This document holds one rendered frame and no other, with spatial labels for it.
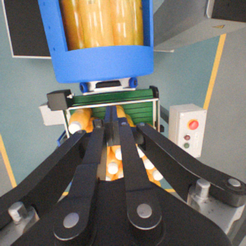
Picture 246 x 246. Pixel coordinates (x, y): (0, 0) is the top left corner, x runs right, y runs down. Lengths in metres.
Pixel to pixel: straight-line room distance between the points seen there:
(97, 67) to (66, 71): 0.08
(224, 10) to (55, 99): 0.66
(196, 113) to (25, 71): 1.61
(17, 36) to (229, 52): 2.09
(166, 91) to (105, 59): 1.40
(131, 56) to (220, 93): 1.78
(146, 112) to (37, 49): 1.17
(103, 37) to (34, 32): 1.24
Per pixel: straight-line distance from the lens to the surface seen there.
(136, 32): 0.47
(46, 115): 0.79
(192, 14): 0.80
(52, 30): 0.37
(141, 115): 0.69
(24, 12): 1.62
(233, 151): 2.56
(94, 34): 0.36
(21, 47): 1.61
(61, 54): 0.35
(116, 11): 0.41
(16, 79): 1.83
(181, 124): 0.54
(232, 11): 0.68
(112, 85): 0.50
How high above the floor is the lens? 1.54
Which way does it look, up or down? 68 degrees down
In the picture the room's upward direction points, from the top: 168 degrees clockwise
